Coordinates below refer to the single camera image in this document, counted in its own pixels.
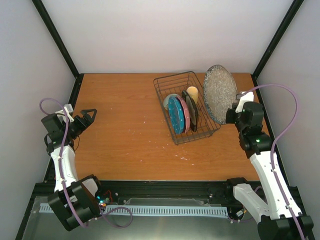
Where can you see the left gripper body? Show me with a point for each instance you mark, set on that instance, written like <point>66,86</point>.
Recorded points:
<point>79,128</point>

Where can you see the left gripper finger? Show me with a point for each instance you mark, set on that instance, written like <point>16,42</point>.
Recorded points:
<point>90,117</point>
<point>89,111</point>

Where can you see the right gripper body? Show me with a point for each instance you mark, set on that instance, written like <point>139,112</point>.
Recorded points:
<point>229,119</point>

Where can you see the grey speckled plate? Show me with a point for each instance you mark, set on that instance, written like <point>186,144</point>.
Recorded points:
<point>219,92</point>

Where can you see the black mosaic rim plate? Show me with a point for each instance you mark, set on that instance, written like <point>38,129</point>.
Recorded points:
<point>193,111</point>

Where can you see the pink dotted plate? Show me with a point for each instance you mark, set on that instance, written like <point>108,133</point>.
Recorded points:
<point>187,121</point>

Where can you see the yellow mug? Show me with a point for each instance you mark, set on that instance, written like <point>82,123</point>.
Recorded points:
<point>194,93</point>

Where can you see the teal dotted plate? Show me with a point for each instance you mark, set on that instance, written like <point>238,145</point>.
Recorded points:
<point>176,114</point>

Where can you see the light green bowl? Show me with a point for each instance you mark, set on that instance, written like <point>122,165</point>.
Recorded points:
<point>166,100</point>

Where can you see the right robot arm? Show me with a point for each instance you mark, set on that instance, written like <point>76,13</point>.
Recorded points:
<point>277,215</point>

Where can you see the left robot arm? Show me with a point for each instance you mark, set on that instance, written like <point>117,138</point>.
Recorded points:
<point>73,200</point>

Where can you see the small electronics board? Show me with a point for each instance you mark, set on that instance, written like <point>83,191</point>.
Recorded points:
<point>104,199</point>

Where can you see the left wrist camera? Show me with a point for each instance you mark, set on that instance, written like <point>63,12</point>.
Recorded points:
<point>66,113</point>

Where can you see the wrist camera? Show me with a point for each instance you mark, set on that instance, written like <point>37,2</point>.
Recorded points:
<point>66,113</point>
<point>243,97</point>

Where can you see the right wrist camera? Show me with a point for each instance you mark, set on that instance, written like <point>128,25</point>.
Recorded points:
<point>243,97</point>

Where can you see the black wire dish rack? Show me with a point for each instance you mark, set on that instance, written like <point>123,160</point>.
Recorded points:
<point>176,83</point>

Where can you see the black aluminium frame rail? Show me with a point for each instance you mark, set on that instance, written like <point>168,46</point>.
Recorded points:
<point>212,192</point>

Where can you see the light blue cable duct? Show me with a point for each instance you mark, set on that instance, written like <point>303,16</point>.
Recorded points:
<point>158,211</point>

